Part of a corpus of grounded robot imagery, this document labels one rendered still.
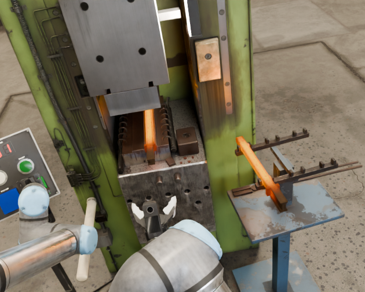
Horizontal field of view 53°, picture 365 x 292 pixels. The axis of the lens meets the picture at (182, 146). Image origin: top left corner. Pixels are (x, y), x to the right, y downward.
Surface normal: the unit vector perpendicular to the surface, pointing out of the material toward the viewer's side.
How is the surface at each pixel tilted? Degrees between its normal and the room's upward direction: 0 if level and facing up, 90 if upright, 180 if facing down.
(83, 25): 90
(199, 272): 38
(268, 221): 0
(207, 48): 90
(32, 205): 60
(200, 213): 90
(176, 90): 90
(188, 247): 32
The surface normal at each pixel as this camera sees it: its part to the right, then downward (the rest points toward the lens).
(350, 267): -0.14, -0.79
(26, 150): 0.37, 0.01
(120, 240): 0.10, 0.59
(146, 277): 0.05, -0.36
